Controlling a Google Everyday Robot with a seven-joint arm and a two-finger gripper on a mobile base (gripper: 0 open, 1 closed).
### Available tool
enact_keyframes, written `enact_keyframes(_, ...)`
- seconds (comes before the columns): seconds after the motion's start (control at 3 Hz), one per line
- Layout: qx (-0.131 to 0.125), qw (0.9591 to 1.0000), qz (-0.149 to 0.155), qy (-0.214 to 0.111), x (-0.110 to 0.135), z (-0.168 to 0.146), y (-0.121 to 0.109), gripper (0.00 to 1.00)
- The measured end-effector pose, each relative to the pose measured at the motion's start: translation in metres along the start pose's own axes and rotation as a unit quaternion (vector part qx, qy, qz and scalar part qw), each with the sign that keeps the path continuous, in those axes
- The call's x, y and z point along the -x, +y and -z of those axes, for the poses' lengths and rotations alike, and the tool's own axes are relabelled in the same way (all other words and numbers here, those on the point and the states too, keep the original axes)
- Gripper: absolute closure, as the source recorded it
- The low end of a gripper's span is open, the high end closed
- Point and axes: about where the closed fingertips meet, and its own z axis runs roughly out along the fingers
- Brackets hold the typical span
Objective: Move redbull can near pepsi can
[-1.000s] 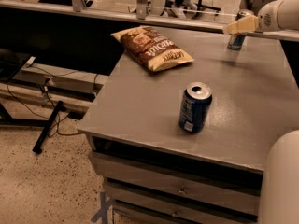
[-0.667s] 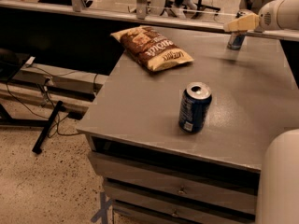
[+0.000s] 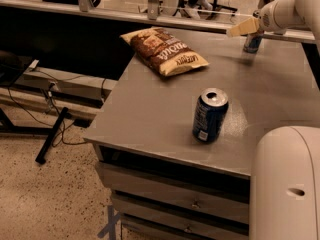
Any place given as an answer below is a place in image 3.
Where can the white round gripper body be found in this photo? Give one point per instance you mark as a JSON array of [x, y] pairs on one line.
[[268, 19]]

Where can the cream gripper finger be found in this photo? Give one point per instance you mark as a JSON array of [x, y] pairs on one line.
[[250, 25]]

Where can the blue silver redbull can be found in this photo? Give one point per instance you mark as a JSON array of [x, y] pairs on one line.
[[252, 42]]

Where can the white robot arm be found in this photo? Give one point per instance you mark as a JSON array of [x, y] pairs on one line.
[[285, 172]]

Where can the blue pepsi can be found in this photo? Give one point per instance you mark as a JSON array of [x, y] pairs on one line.
[[211, 109]]

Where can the brown yellow chips bag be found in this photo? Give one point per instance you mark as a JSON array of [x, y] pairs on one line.
[[163, 52]]

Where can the grey drawer cabinet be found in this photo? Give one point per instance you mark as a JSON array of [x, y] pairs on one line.
[[171, 200]]

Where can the grey low shelf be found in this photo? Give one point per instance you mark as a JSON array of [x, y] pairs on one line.
[[76, 88]]

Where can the black floor stand bar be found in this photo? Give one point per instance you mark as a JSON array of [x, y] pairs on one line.
[[40, 159]]

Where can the metal guard rail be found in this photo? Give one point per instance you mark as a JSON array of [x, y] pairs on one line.
[[87, 10]]

